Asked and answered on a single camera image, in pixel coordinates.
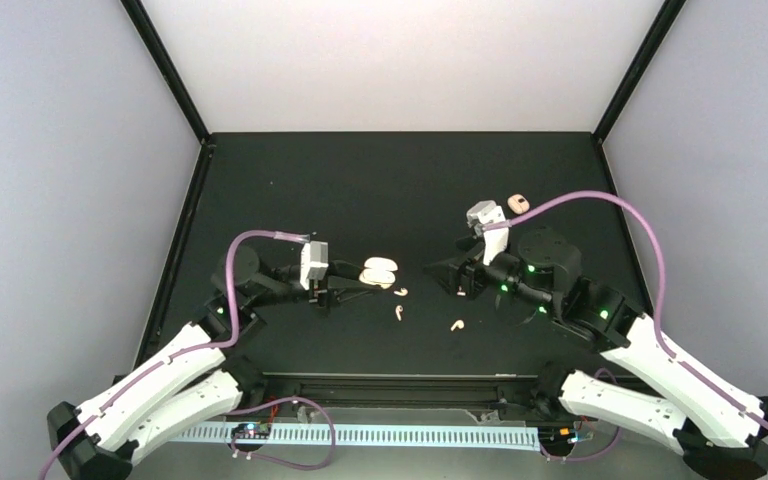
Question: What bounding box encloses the white slotted cable duct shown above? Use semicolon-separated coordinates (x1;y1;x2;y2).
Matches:
173;422;540;452

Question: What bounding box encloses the right base circuit board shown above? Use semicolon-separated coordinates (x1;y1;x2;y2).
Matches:
538;427;593;444

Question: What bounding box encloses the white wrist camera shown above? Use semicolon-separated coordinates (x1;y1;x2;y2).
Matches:
466;200;509;266
299;241;329;290

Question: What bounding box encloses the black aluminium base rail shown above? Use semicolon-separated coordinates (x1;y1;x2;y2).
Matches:
241;373;577;426

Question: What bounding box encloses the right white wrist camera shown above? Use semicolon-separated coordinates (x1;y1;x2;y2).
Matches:
466;200;509;266

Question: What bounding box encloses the black frame post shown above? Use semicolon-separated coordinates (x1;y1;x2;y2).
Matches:
120;0;211;144
592;0;686;145

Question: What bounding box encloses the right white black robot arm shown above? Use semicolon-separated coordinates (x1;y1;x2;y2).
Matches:
424;227;768;479

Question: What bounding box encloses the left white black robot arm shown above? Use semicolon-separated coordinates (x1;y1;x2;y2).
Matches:
38;230;398;479

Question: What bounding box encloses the left black frame post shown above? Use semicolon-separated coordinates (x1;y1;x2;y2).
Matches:
120;0;211;144

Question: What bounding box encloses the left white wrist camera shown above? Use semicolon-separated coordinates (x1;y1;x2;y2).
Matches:
299;241;329;290

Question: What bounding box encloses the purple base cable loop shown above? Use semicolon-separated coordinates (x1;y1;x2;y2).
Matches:
227;396;338;472

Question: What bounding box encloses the small green circuit board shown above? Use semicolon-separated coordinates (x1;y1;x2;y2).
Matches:
231;422;272;442

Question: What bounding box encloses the pink earbuds charging case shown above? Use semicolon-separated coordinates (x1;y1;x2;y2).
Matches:
358;257;398;289

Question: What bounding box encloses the right black frame post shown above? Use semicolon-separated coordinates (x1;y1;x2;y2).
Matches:
592;0;686;145

